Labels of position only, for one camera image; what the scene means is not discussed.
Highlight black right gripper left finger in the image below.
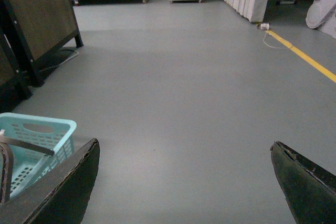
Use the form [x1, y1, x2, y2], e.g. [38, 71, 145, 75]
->
[1, 138, 100, 223]

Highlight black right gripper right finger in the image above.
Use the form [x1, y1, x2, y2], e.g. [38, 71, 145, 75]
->
[270, 141, 335, 223]

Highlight light blue plastic basket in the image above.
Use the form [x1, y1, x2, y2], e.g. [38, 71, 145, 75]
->
[1, 113, 77, 198]

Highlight dark wooden display stand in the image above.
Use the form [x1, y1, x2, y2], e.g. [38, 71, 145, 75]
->
[1, 0, 83, 112]

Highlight white power cable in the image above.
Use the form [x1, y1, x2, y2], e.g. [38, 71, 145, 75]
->
[258, 23, 289, 50]

